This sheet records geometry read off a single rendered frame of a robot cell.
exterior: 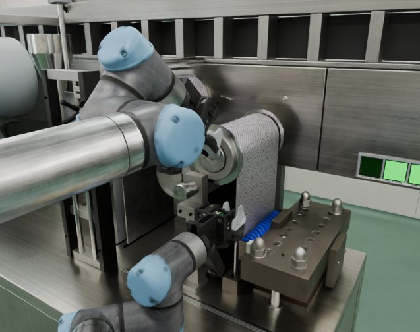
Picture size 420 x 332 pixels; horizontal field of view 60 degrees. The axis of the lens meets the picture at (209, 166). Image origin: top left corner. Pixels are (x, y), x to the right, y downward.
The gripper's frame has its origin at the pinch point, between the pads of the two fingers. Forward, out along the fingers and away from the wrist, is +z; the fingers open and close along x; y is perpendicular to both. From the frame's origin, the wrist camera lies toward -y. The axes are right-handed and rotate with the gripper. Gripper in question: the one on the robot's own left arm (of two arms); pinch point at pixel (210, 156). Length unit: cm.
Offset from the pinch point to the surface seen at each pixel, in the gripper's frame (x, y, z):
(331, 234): -23.1, -3.6, 31.8
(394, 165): -33.7, 18.6, 31.5
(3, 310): 62, -56, 18
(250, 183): -4.5, 0.4, 15.0
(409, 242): -38, 54, 260
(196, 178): 4.4, -4.4, 4.3
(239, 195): -4.5, -4.5, 11.0
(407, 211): -31, 85, 281
